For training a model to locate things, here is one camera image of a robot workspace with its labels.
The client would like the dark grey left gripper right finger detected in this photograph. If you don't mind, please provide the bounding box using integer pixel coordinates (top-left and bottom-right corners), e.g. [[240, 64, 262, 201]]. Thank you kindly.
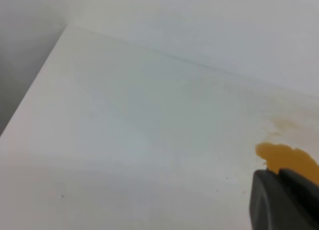
[[279, 169, 319, 215]]

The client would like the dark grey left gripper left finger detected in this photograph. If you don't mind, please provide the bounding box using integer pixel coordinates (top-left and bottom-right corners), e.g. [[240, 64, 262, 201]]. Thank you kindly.
[[250, 170, 319, 230]]

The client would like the large brown coffee puddle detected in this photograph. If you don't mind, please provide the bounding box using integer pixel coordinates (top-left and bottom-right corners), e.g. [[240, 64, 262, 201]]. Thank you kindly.
[[255, 142, 319, 184]]

